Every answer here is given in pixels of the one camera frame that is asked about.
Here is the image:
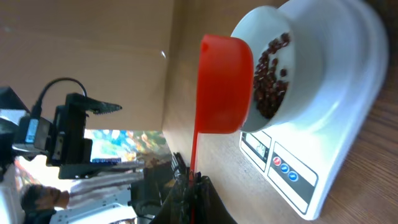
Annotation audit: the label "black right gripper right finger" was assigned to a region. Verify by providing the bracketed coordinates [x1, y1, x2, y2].
[195, 176, 237, 224]

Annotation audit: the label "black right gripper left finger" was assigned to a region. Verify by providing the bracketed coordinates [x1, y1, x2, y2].
[150, 152, 192, 224]

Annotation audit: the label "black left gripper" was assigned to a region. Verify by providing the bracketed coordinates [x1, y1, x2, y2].
[46, 93, 145, 180]

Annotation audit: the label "red plastic measuring scoop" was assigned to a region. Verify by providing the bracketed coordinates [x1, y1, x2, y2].
[188, 34, 255, 224]

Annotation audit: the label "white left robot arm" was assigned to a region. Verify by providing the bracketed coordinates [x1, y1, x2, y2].
[1, 86, 122, 223]

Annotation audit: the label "white digital kitchen scale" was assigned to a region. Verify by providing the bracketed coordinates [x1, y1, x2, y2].
[233, 1, 389, 220]

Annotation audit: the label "person in background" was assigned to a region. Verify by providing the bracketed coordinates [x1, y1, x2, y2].
[21, 184, 70, 223]

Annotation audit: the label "red adzuki beans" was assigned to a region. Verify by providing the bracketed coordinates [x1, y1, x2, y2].
[253, 32, 291, 119]

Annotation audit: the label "white plastic bowl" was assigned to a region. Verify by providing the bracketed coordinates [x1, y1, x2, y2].
[232, 6, 323, 133]

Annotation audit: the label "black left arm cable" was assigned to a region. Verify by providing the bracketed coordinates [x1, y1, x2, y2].
[30, 77, 88, 121]

